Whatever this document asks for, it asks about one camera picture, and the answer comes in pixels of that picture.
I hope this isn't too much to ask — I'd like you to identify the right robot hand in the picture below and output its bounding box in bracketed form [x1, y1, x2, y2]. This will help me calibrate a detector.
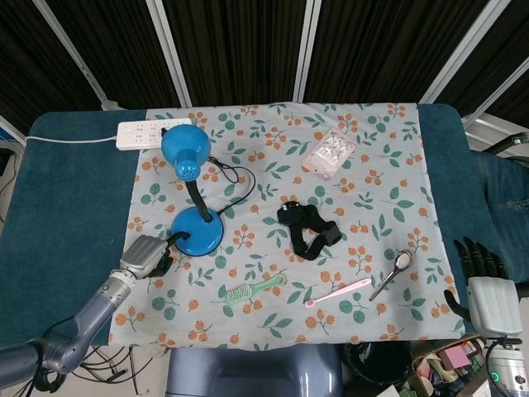
[444, 236, 524, 338]

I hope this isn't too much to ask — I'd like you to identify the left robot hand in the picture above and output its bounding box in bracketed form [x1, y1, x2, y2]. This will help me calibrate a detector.
[119, 231, 192, 281]

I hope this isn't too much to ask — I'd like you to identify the blue desk lamp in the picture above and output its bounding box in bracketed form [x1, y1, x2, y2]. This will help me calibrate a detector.
[160, 125, 226, 256]

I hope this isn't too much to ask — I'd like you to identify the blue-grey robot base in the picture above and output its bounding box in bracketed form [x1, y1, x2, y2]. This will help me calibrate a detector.
[164, 345, 344, 397]

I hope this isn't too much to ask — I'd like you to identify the cardboard box of clutter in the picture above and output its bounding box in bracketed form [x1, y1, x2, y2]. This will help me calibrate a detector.
[407, 334, 497, 397]

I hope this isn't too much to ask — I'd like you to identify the metal spoon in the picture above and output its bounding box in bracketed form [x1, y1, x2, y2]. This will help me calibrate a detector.
[368, 249, 414, 302]

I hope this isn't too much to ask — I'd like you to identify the green scrub brush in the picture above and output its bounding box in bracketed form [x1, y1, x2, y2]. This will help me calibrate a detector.
[222, 272, 289, 307]

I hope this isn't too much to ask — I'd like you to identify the teal velvet table cover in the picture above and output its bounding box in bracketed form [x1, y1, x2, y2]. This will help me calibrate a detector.
[0, 103, 529, 344]

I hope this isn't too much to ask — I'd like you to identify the white power strip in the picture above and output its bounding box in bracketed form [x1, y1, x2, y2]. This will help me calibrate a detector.
[117, 117, 193, 151]

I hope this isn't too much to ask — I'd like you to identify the floral print tablecloth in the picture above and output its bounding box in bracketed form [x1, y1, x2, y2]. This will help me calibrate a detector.
[107, 101, 476, 352]

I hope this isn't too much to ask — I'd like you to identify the black waste bin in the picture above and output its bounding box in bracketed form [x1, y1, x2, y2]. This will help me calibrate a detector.
[341, 341, 418, 397]

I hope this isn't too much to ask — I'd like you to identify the pink toothbrush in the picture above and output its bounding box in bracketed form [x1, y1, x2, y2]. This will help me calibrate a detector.
[304, 277, 373, 309]

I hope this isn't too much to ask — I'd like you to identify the clear plastic blister pack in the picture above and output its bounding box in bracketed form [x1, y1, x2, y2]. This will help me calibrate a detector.
[301, 127, 357, 179]

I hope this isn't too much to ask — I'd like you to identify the dark pleated curtain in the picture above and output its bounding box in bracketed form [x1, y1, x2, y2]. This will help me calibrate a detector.
[0, 0, 529, 137]

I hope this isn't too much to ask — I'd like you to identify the black floor cable bundle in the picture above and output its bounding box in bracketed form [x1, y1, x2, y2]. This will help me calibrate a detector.
[32, 345, 170, 397]

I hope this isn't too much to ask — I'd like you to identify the thin black power cord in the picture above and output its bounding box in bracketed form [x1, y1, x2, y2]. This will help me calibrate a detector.
[159, 127, 256, 218]

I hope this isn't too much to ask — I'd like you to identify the white power strip cable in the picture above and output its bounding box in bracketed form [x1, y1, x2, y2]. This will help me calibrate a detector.
[25, 134, 121, 146]

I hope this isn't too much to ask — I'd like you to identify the white metal frame post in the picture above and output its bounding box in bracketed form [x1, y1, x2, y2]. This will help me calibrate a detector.
[460, 55, 529, 127]
[32, 0, 120, 111]
[144, 0, 194, 108]
[418, 0, 514, 105]
[292, 0, 323, 103]

